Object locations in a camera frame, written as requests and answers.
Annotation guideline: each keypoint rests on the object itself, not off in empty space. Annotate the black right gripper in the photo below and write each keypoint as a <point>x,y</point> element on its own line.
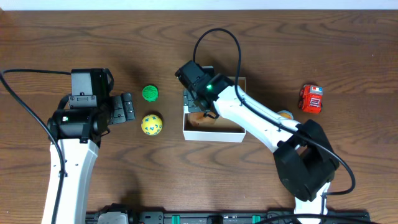
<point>194,95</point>

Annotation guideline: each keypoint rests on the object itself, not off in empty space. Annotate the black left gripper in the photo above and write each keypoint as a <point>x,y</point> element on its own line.
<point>117,109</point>

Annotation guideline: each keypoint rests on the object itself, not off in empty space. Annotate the brown plush toy animal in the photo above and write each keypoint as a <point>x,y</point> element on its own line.
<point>197,119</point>

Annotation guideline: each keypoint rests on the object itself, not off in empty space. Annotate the green ridged toy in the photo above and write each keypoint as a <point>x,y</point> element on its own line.
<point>150,93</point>

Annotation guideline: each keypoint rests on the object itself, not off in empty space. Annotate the yellow ball blue letters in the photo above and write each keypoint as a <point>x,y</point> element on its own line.
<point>151,124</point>

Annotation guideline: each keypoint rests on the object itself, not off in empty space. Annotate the yellow rubber duck blue cap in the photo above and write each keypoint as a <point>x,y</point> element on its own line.
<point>286,114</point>

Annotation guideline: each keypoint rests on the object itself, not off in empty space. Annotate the red toy fire truck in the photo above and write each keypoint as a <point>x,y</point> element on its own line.
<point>310,99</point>

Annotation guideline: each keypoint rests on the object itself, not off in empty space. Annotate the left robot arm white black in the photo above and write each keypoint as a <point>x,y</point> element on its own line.
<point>77,132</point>

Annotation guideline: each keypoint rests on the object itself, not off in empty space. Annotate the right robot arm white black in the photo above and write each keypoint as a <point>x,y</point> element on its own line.
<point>304,159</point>

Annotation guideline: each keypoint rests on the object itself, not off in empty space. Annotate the white cardboard box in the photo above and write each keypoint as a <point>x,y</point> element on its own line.
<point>223,130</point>

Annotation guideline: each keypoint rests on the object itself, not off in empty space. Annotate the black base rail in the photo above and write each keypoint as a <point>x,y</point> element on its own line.
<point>117,213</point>

